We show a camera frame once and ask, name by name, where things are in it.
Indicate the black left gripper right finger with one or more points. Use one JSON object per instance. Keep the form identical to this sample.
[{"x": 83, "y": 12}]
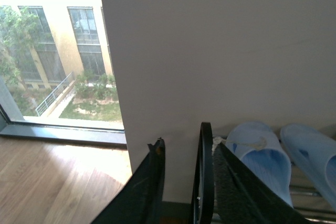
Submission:
[{"x": 242, "y": 197}]

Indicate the light blue slipper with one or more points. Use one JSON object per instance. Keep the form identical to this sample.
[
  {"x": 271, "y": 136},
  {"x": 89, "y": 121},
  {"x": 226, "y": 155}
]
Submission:
[
  {"x": 257, "y": 146},
  {"x": 314, "y": 153}
]

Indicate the black metal shoe rack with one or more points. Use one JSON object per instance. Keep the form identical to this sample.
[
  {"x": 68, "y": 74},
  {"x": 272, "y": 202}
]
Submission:
[{"x": 305, "y": 198}]

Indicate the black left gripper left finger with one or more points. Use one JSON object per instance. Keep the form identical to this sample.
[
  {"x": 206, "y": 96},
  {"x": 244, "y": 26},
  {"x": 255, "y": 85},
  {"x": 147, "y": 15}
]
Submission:
[{"x": 140, "y": 200}]

